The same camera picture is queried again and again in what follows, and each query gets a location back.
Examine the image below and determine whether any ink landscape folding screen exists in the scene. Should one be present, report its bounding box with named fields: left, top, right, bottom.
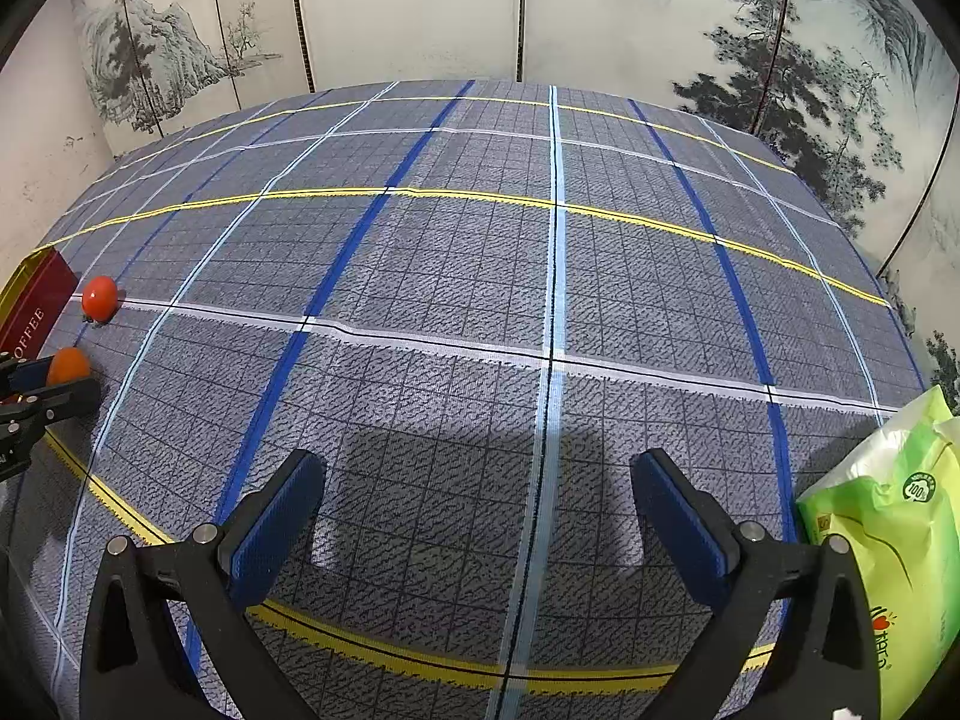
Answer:
left=0, top=0, right=960, bottom=391

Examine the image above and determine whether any orange mandarin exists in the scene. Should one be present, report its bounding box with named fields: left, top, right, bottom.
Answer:
left=46, top=348, right=92, bottom=385

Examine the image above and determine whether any red and gold tin box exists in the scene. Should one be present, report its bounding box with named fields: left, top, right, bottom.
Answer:
left=0, top=247, right=77, bottom=361

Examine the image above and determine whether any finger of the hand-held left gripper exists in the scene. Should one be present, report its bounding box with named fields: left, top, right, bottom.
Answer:
left=22, top=378, right=100, bottom=427
left=0, top=355, right=52, bottom=395

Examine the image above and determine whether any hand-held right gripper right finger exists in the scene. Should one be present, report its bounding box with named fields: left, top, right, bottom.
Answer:
left=631, top=448, right=880, bottom=720

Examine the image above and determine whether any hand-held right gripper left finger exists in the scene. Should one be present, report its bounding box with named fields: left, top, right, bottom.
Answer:
left=79, top=448, right=326, bottom=720

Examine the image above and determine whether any blue plaid tablecloth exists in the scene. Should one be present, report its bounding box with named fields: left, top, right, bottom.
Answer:
left=0, top=79, right=931, bottom=720

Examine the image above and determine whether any green wet wipes packet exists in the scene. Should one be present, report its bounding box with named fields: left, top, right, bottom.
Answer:
left=795, top=384, right=960, bottom=720

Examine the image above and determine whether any red tomato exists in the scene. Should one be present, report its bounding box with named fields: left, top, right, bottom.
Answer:
left=81, top=276, right=119, bottom=322

